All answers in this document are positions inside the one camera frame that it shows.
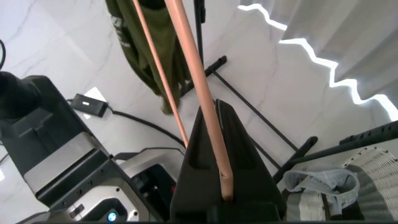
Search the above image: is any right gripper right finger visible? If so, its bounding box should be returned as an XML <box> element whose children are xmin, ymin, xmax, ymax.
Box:
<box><xmin>215</xmin><ymin>98</ymin><xmax>287</xmax><ymax>222</ymax></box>

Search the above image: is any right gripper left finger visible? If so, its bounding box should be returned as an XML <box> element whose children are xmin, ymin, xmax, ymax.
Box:
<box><xmin>169</xmin><ymin>105</ymin><xmax>224</xmax><ymax>222</ymax></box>

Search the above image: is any pink clothes hanger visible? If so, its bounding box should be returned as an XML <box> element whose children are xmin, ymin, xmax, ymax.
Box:
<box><xmin>132</xmin><ymin>0</ymin><xmax>234</xmax><ymax>202</ymax></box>

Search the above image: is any green printed shirt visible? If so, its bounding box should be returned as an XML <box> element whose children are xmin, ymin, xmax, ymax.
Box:
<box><xmin>104</xmin><ymin>0</ymin><xmax>193</xmax><ymax>115</ymax></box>

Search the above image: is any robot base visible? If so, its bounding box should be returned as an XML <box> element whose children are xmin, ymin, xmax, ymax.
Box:
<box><xmin>0</xmin><ymin>70</ymin><xmax>187</xmax><ymax>224</ymax></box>

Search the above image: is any black clothes rack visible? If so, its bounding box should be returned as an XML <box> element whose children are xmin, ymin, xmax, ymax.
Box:
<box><xmin>178</xmin><ymin>0</ymin><xmax>398</xmax><ymax>184</ymax></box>

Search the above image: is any white laundry basket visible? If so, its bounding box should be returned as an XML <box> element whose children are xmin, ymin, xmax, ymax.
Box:
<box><xmin>281</xmin><ymin>146</ymin><xmax>398</xmax><ymax>222</ymax></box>

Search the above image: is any pale grey garment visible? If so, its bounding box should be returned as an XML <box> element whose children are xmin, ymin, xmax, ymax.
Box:
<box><xmin>282</xmin><ymin>167</ymin><xmax>361</xmax><ymax>218</ymax></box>

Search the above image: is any black power adapter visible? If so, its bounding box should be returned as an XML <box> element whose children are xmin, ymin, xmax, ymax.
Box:
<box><xmin>68</xmin><ymin>93</ymin><xmax>109</xmax><ymax>118</ymax></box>

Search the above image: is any white curtain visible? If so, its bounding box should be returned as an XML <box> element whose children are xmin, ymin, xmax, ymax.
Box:
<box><xmin>239</xmin><ymin>0</ymin><xmax>398</xmax><ymax>122</ymax></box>

